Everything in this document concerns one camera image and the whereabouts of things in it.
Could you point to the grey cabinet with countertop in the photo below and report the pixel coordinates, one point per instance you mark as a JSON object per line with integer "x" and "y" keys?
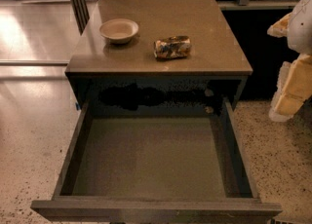
{"x": 128, "y": 78}

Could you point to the white paper bowl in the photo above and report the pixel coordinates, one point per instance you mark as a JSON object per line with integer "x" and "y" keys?
{"x": 118, "y": 31}

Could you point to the open grey top drawer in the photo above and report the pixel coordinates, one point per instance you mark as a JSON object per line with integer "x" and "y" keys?
{"x": 156, "y": 170}

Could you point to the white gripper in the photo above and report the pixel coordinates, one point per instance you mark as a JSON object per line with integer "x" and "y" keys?
{"x": 302, "y": 28}

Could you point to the crushed orange soda can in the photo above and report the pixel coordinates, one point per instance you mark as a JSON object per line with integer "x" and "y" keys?
{"x": 172, "y": 47}

